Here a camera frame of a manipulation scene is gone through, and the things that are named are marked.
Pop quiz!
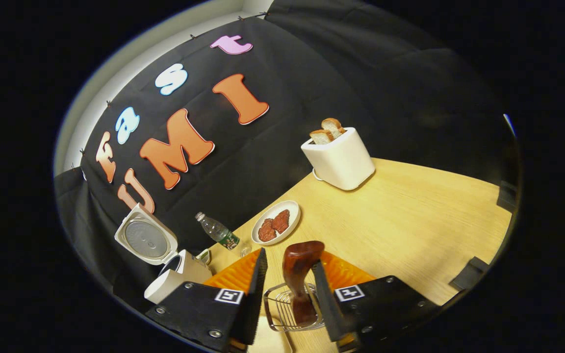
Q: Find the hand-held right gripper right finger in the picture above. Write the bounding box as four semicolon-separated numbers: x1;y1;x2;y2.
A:
312;252;440;351

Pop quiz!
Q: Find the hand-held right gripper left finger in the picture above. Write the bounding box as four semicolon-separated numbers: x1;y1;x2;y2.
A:
145;248;268;353

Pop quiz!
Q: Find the metal wire chopstick holder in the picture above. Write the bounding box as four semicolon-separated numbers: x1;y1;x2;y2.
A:
264;282;325;333

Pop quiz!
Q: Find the dark wooden spoon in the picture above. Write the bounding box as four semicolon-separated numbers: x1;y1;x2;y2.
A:
282;240;326;327

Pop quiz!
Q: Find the white rice cooker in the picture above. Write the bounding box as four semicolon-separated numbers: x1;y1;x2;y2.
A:
114;202;213;304

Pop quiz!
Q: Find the red meat piece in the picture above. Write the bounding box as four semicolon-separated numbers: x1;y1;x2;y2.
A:
272;209;290;233
258;219;277;242

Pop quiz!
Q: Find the clear plastic water bottle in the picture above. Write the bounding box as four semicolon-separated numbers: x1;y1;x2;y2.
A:
195;212;240;251

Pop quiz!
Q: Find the white oval plate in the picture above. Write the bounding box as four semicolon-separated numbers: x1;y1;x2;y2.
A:
251;200;301;246

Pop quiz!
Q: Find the white toaster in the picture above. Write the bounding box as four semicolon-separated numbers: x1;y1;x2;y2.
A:
301;127;376;191

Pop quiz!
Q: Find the black rectangular block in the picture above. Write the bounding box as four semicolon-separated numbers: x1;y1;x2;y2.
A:
497;181;517;212
450;257;489;291

